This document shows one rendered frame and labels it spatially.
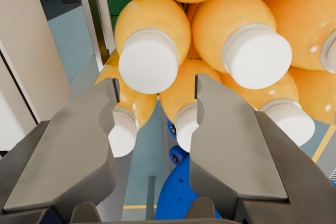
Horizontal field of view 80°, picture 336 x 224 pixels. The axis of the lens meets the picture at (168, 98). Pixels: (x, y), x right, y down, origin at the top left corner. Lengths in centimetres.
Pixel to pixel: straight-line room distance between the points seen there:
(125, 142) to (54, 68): 13
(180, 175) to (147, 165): 164
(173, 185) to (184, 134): 18
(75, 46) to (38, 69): 118
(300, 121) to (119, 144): 15
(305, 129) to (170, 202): 21
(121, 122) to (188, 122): 5
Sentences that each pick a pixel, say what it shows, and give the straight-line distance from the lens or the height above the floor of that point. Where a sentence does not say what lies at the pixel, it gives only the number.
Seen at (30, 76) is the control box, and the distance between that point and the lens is 22.
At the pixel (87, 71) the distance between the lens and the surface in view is 118.
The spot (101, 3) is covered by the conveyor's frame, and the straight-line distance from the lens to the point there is 35.
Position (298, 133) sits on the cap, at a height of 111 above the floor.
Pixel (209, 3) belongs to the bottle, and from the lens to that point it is 19.
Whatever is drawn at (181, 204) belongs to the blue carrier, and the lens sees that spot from 33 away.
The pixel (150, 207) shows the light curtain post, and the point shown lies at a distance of 195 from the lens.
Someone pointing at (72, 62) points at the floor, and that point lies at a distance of 146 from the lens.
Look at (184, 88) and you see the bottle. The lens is 19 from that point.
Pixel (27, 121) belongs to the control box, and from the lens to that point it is 22.
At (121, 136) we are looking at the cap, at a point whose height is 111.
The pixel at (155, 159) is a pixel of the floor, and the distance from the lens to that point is 192.
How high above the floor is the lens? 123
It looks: 57 degrees down
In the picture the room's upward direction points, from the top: 178 degrees clockwise
